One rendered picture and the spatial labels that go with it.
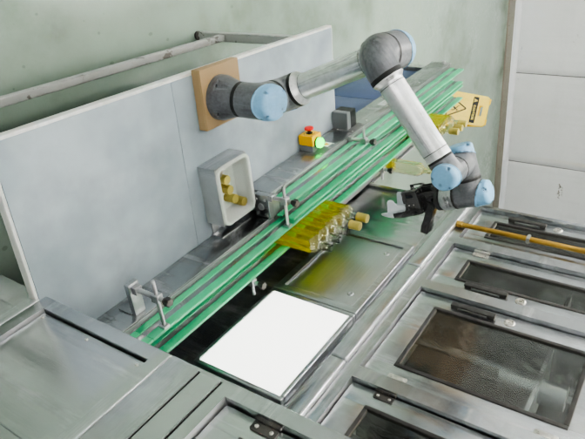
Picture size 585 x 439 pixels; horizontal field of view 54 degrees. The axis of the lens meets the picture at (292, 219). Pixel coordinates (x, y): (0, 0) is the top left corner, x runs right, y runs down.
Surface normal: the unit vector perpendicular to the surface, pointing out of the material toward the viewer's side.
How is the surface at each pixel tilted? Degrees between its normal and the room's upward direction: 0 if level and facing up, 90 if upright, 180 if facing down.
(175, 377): 90
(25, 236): 0
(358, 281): 90
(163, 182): 0
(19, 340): 90
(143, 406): 90
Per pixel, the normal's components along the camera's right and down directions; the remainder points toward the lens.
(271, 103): 0.76, 0.24
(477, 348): -0.10, -0.87
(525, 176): -0.56, 0.46
